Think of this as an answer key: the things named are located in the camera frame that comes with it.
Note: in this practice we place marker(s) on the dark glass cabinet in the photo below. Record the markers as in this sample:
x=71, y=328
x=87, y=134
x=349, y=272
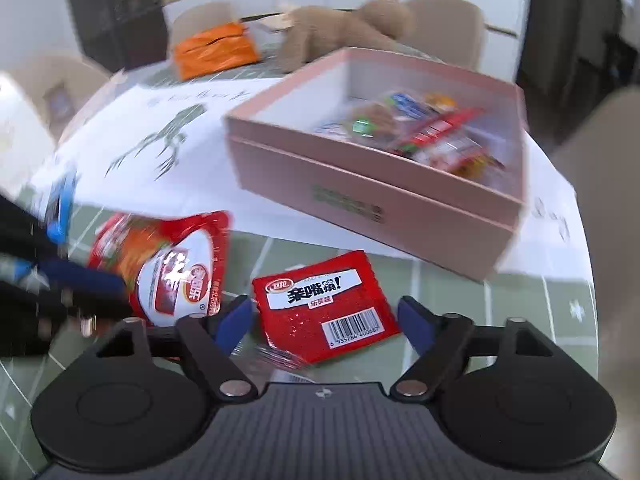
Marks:
x=115, y=15

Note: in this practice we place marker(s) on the long red snack packet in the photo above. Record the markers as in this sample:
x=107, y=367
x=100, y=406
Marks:
x=440, y=130

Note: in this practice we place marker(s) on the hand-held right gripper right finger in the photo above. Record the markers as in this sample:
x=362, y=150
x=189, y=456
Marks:
x=414, y=322

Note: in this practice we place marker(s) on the pink cardboard box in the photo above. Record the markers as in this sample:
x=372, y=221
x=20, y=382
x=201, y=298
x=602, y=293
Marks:
x=350, y=180

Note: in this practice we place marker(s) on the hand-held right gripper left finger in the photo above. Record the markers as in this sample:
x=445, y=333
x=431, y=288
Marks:
x=235, y=322

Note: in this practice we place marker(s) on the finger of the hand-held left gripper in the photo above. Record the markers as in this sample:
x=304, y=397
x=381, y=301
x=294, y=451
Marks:
x=62, y=210
x=85, y=277

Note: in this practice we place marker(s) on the red and white snack packet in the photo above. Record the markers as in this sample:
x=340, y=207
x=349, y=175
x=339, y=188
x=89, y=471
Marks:
x=170, y=260

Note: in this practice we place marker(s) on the white printed paper mat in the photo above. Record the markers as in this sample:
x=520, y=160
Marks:
x=200, y=160

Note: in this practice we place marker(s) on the green checked tablecloth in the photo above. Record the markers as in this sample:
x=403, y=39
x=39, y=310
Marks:
x=525, y=320

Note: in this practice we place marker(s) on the square red snack packet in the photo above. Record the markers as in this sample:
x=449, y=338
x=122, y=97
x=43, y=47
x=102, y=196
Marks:
x=310, y=325

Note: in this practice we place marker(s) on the orange paper bag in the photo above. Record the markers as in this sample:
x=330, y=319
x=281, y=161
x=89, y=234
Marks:
x=215, y=52

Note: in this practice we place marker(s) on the brown teddy bear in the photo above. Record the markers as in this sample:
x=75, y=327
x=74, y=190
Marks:
x=325, y=27

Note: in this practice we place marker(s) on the pile of mixed snack packets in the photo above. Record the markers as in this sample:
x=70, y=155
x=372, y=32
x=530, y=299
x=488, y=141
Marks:
x=375, y=117

